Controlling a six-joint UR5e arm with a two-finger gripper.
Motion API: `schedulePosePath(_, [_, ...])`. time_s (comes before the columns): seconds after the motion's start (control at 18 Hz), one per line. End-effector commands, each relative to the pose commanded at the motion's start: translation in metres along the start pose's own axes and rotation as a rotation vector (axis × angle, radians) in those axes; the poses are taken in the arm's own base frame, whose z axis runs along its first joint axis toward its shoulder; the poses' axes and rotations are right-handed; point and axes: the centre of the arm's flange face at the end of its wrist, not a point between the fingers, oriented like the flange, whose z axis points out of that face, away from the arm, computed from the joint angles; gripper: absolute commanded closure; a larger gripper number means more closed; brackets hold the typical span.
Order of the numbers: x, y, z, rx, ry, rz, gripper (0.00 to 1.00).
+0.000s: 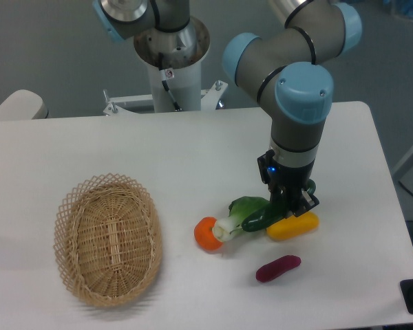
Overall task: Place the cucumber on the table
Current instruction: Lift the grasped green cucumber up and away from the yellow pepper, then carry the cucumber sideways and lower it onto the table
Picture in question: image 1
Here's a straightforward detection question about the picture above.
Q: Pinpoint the white chair armrest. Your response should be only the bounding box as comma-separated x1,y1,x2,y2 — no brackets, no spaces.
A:
0,89,49,122

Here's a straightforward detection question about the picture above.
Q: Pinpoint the yellow mango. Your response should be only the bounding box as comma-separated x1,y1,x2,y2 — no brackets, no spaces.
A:
266,212,319,241

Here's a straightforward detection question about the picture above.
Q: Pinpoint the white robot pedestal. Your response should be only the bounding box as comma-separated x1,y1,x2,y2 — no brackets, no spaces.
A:
134,16,210,107

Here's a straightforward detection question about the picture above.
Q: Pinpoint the white metal base frame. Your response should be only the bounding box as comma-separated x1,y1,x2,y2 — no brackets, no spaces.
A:
103,80,229,116

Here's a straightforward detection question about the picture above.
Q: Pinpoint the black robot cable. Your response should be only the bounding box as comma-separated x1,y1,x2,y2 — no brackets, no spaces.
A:
157,51,183,112

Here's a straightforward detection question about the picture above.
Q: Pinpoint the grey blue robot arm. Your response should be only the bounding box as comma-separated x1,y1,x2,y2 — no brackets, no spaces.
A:
93,1,362,216

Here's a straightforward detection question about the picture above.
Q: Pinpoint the purple sweet potato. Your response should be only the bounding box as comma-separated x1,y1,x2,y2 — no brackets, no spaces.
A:
255,255,301,283

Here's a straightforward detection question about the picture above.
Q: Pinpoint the dark green cucumber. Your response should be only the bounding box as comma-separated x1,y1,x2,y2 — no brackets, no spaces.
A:
242,179,316,232

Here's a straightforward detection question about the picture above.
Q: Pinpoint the orange round fruit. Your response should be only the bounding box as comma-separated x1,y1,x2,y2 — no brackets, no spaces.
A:
193,217,223,252

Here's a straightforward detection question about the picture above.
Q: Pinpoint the woven wicker basket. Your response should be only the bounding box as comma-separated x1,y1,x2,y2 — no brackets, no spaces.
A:
53,173,162,307

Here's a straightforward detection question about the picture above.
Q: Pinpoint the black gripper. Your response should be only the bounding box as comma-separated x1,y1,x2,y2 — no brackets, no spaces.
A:
257,149,319,217

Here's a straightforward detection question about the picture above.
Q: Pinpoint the green bok choy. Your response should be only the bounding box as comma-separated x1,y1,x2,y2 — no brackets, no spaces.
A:
212,196,269,242

